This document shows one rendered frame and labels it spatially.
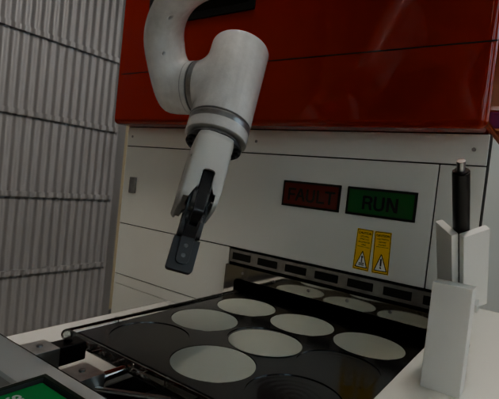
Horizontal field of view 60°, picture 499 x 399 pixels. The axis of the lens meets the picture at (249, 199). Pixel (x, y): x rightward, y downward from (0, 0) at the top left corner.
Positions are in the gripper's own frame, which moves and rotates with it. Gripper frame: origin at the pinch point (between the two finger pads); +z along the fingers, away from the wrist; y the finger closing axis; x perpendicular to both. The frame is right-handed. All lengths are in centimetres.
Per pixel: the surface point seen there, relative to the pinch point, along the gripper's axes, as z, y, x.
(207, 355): 10.4, -2.2, 6.4
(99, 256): -31, -251, -35
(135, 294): 1, -60, -4
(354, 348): 5.2, -4.7, 26.5
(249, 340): 7.3, -6.9, 12.3
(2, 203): -38, -201, -87
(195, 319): 6.0, -14.6, 5.5
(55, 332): 12.9, -31.3, -15.0
